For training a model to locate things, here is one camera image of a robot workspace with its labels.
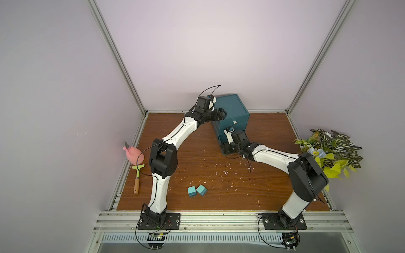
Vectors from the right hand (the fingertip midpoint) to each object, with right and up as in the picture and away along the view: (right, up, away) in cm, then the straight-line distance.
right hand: (224, 142), depth 91 cm
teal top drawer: (+10, +14, +2) cm, 17 cm away
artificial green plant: (+48, -2, -20) cm, 52 cm away
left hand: (0, +17, 0) cm, 17 cm away
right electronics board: (+28, -42, -21) cm, 55 cm away
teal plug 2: (-13, -24, -10) cm, 29 cm away
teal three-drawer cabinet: (+6, +21, +4) cm, 23 cm away
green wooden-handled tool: (-49, -23, -7) cm, 54 cm away
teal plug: (-19, -25, -10) cm, 33 cm away
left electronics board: (-34, -44, -19) cm, 59 cm away
